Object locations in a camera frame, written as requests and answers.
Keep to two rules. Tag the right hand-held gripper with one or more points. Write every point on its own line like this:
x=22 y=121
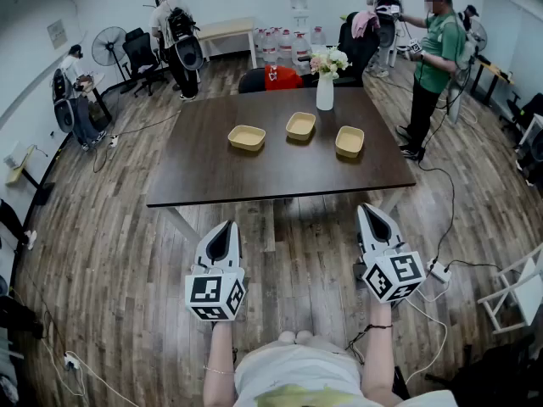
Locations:
x=394 y=274

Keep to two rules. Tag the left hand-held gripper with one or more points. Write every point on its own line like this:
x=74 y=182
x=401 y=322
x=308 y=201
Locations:
x=212 y=291

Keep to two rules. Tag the beige tray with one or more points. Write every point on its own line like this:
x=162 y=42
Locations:
x=246 y=136
x=349 y=139
x=300 y=124

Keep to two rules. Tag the person's right forearm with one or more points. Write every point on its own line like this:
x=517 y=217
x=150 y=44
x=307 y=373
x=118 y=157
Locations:
x=377 y=354

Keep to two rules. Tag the person's left forearm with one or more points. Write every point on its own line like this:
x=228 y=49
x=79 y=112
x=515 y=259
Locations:
x=218 y=354

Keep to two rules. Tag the white desk with wooden top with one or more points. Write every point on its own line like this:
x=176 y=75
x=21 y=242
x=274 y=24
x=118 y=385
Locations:
x=225 y=30

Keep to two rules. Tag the white power strip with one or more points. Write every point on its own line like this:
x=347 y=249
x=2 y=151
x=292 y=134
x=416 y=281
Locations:
x=71 y=362
x=439 y=271

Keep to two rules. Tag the black wrist band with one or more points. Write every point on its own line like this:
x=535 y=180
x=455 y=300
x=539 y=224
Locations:
x=379 y=325

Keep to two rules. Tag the black battery box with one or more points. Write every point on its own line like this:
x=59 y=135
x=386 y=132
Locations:
x=401 y=384

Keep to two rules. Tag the person's white shirt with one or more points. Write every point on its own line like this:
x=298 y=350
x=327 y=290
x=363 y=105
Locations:
x=297 y=371

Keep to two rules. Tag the black office chair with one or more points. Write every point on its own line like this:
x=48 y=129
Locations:
x=488 y=367
x=360 y=53
x=138 y=53

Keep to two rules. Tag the white metal rack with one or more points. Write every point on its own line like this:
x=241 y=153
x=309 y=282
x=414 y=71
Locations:
x=530 y=295

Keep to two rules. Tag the white ceramic vase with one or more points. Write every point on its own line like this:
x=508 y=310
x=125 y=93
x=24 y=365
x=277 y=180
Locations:
x=325 y=96

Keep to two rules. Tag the black dining chair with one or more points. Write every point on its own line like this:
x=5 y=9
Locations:
x=250 y=81

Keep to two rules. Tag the pastel flower bouquet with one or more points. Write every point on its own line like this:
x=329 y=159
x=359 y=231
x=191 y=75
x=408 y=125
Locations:
x=333 y=59

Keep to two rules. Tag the small yellow side desk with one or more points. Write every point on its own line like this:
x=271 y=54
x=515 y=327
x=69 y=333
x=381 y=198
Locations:
x=19 y=172

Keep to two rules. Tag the group of clear water jugs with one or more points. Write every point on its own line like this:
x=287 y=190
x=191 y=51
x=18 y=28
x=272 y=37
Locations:
x=288 y=47

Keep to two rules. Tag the black standing fan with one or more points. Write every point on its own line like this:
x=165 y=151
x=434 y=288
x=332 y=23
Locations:
x=108 y=47

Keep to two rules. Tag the wall poster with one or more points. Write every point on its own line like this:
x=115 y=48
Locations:
x=57 y=34

